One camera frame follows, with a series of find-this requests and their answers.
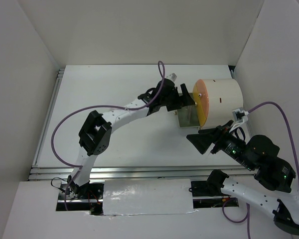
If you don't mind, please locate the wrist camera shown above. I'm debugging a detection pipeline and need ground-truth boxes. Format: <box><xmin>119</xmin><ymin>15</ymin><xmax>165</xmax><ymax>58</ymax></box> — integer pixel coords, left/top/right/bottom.
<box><xmin>166</xmin><ymin>73</ymin><xmax>177</xmax><ymax>82</ymax></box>
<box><xmin>229</xmin><ymin>108</ymin><xmax>249</xmax><ymax>132</ymax></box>

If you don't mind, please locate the grey-green drawer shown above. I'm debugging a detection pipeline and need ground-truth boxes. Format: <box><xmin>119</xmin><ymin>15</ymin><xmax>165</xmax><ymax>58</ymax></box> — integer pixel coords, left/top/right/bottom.
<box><xmin>173</xmin><ymin>93</ymin><xmax>200</xmax><ymax>128</ymax></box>

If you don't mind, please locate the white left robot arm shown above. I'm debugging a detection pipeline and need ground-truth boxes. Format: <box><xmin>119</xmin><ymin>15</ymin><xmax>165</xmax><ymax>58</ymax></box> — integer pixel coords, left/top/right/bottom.
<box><xmin>67</xmin><ymin>79</ymin><xmax>195</xmax><ymax>199</ymax></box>

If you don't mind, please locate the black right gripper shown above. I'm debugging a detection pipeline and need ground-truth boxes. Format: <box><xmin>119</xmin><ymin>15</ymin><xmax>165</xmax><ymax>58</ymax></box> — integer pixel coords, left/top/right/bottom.
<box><xmin>184</xmin><ymin>118</ymin><xmax>254</xmax><ymax>169</ymax></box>

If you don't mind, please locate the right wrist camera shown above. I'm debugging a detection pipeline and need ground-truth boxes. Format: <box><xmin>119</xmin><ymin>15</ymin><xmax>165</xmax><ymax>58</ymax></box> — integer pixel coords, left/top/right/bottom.
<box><xmin>229</xmin><ymin>108</ymin><xmax>249</xmax><ymax>132</ymax></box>

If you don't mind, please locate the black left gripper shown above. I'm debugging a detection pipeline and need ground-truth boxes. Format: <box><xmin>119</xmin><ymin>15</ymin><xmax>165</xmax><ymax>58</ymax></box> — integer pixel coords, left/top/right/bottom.
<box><xmin>160</xmin><ymin>84</ymin><xmax>195</xmax><ymax>112</ymax></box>

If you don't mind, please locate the white taped cover panel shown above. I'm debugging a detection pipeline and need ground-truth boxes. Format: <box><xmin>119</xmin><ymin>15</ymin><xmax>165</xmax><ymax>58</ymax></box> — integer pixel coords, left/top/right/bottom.
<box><xmin>103</xmin><ymin>179</ymin><xmax>195</xmax><ymax>216</ymax></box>

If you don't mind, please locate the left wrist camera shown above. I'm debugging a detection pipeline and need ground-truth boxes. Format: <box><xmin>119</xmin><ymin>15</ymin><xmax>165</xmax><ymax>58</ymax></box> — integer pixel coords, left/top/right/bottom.
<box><xmin>166</xmin><ymin>73</ymin><xmax>177</xmax><ymax>82</ymax></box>

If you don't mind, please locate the orange drawer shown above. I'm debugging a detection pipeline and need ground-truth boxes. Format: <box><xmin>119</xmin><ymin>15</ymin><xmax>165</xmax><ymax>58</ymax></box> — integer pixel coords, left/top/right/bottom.
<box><xmin>192</xmin><ymin>79</ymin><xmax>209</xmax><ymax>111</ymax></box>

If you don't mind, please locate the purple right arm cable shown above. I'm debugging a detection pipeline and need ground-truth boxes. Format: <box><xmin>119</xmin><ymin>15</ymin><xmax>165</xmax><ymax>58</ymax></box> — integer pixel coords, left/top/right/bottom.
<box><xmin>222</xmin><ymin>101</ymin><xmax>299</xmax><ymax>239</ymax></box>

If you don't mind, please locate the cream cylindrical drawer organizer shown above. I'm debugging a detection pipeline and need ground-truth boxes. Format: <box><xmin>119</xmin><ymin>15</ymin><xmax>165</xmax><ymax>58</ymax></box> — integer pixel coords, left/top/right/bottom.
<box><xmin>202</xmin><ymin>79</ymin><xmax>243</xmax><ymax>128</ymax></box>

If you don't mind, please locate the aluminium rail frame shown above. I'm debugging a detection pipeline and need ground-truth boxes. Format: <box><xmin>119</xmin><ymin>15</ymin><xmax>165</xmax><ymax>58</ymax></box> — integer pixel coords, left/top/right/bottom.
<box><xmin>29</xmin><ymin>65</ymin><xmax>250</xmax><ymax>181</ymax></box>

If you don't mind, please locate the false lash case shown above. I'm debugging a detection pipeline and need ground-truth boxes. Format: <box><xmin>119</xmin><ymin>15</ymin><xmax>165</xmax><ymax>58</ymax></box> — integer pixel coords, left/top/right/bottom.
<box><xmin>184</xmin><ymin>106</ymin><xmax>197</xmax><ymax>123</ymax></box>

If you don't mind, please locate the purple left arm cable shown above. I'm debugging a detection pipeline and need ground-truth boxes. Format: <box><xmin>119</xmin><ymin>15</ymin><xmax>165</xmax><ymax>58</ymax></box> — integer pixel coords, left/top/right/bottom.
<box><xmin>51</xmin><ymin>60</ymin><xmax>165</xmax><ymax>211</ymax></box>

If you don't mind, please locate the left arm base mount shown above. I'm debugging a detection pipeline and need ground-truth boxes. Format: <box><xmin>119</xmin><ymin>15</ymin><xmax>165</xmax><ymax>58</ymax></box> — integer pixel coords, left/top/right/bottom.
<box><xmin>50</xmin><ymin>177</ymin><xmax>104</xmax><ymax>216</ymax></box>

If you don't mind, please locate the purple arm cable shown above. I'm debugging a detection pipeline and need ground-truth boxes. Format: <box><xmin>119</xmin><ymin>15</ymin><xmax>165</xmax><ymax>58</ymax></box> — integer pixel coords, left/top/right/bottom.
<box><xmin>222</xmin><ymin>101</ymin><xmax>299</xmax><ymax>239</ymax></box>
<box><xmin>51</xmin><ymin>60</ymin><xmax>165</xmax><ymax>211</ymax></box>

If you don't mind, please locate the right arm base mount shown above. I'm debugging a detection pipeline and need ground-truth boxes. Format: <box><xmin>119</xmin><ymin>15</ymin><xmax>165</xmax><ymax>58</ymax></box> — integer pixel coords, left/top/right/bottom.
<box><xmin>188</xmin><ymin>181</ymin><xmax>239</xmax><ymax>209</ymax></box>

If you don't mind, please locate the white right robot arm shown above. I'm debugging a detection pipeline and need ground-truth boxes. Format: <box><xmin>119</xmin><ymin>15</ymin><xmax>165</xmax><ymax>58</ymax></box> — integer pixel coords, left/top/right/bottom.
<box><xmin>186</xmin><ymin>120</ymin><xmax>299</xmax><ymax>236</ymax></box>

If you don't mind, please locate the yellow drawer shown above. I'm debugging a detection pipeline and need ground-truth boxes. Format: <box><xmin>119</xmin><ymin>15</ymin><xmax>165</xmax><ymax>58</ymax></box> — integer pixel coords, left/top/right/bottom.
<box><xmin>192</xmin><ymin>86</ymin><xmax>211</xmax><ymax>127</ymax></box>

